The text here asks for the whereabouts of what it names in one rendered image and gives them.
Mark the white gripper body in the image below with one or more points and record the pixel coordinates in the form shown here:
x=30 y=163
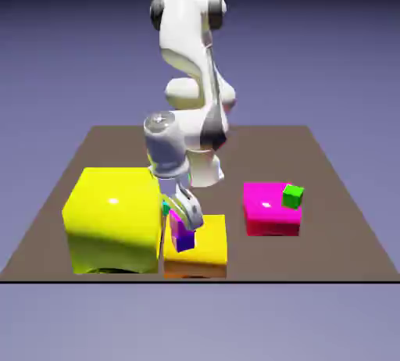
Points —
x=191 y=211

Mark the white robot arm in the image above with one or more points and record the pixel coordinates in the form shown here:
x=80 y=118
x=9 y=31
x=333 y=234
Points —
x=184 y=54

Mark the small magenta cube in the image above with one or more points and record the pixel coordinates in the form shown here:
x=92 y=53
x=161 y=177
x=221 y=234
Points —
x=175 y=225

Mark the small teal cube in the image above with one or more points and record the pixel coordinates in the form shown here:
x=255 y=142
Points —
x=165 y=208

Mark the small purple cube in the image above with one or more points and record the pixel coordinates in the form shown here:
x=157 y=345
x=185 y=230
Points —
x=185 y=240

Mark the small green cube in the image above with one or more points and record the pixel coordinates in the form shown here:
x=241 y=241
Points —
x=292 y=196

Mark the large orange box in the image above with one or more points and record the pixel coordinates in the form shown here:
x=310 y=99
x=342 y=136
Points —
x=206 y=248

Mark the large magenta box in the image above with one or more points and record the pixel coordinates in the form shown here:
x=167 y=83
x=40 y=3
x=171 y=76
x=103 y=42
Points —
x=265 y=214

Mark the large yellow box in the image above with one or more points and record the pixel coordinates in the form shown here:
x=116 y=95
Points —
x=112 y=220

